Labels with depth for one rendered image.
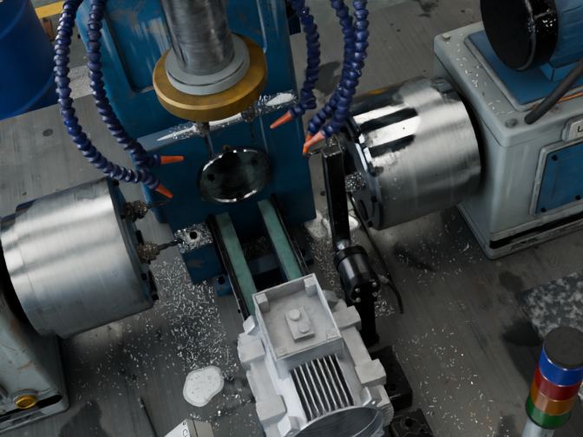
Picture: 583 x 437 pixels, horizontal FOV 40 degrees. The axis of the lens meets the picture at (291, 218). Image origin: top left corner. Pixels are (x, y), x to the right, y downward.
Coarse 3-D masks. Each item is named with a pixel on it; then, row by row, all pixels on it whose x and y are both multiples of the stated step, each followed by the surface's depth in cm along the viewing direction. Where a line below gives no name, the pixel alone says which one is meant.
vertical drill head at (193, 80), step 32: (160, 0) 110; (192, 0) 108; (192, 32) 112; (224, 32) 115; (160, 64) 125; (192, 64) 117; (224, 64) 118; (256, 64) 122; (160, 96) 121; (192, 96) 119; (224, 96) 118; (256, 96) 121
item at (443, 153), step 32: (384, 96) 139; (416, 96) 138; (448, 96) 138; (352, 128) 137; (384, 128) 135; (416, 128) 135; (448, 128) 135; (352, 160) 144; (384, 160) 134; (416, 160) 135; (448, 160) 136; (320, 192) 140; (352, 192) 140; (384, 192) 135; (416, 192) 137; (448, 192) 139; (384, 224) 141
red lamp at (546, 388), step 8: (536, 368) 106; (536, 376) 106; (544, 376) 103; (536, 384) 107; (544, 384) 104; (552, 384) 103; (576, 384) 103; (544, 392) 106; (552, 392) 105; (560, 392) 104; (568, 392) 104; (576, 392) 105; (560, 400) 105
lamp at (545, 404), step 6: (534, 384) 108; (534, 390) 109; (534, 396) 109; (540, 396) 107; (576, 396) 108; (534, 402) 110; (540, 402) 108; (546, 402) 107; (552, 402) 107; (558, 402) 106; (564, 402) 106; (570, 402) 107; (540, 408) 110; (546, 408) 109; (552, 408) 108; (558, 408) 108; (564, 408) 108; (570, 408) 109
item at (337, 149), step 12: (336, 144) 121; (324, 156) 120; (336, 156) 121; (324, 168) 123; (336, 168) 123; (324, 180) 127; (336, 180) 125; (336, 192) 127; (336, 204) 129; (336, 216) 132; (348, 216) 133; (336, 228) 134; (348, 228) 135; (336, 240) 137; (348, 240) 138
